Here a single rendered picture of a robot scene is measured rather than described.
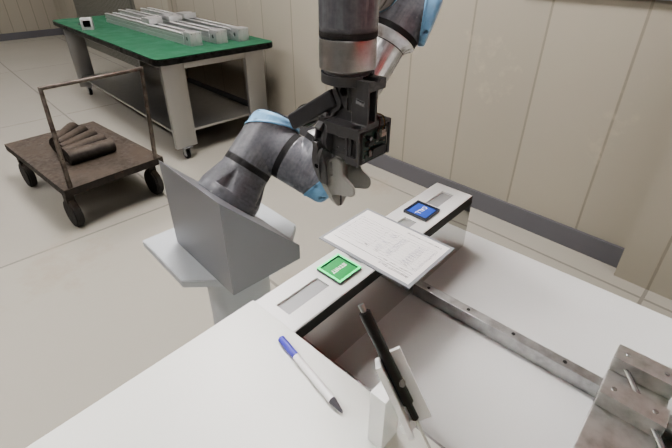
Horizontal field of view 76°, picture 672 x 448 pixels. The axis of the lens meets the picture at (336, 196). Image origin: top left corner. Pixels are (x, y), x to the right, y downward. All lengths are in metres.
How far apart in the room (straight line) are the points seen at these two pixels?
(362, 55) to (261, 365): 0.42
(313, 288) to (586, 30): 1.96
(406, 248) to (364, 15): 0.44
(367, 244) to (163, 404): 0.43
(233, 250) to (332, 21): 0.50
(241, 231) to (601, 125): 1.96
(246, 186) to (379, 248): 0.34
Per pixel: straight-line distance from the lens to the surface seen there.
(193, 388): 0.62
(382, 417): 0.50
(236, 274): 0.91
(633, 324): 1.03
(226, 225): 0.84
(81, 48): 5.61
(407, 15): 0.99
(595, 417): 0.76
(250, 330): 0.66
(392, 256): 0.79
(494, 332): 0.87
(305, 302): 0.71
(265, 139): 0.97
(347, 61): 0.55
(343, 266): 0.76
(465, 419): 0.77
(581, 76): 2.44
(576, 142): 2.51
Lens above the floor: 1.45
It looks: 30 degrees down
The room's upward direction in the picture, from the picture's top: straight up
